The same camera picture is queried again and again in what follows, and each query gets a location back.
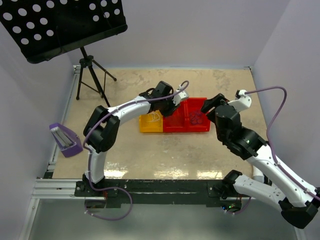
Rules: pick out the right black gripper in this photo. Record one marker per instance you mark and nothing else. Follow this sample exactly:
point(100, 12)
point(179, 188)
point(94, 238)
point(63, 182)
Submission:
point(220, 98)

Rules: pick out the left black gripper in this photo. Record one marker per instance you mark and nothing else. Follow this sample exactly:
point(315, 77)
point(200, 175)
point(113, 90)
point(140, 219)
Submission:
point(166, 112)

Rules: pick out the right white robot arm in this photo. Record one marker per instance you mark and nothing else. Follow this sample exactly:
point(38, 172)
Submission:
point(297, 200)

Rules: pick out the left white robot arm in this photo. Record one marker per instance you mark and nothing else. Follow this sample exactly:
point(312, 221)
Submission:
point(102, 128)

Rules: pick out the red middle plastic bin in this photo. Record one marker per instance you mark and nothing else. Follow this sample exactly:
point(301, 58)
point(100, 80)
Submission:
point(177, 122)

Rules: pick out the red plastic bin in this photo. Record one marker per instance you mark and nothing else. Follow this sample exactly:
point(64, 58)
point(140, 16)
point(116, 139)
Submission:
point(196, 121)
point(177, 122)

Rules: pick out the yellow plastic bin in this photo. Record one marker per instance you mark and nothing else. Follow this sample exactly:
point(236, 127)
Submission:
point(151, 122)

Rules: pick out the red right plastic bin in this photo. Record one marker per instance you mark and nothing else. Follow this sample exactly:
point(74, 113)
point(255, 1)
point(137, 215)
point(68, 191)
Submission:
point(196, 121)

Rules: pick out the white plastic cylinder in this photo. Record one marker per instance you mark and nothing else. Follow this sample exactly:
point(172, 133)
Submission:
point(258, 175)

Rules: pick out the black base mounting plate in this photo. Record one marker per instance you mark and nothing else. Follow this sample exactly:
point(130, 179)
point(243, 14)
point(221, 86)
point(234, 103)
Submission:
point(154, 192)

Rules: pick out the purple tool holder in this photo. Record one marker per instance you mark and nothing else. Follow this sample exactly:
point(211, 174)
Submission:
point(67, 140)

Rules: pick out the black perforated music stand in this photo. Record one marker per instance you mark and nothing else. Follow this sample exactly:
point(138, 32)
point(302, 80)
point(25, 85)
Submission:
point(45, 29)

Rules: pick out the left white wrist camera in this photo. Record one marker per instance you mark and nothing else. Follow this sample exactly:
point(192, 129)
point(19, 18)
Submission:
point(180, 95)

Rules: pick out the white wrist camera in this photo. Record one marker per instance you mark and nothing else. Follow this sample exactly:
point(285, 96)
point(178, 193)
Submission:
point(242, 101)
point(180, 95)

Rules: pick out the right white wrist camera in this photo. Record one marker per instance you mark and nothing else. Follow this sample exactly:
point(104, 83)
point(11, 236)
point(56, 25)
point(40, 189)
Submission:
point(242, 101)

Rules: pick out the aluminium frame rail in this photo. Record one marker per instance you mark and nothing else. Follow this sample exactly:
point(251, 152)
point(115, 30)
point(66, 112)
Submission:
point(55, 188)

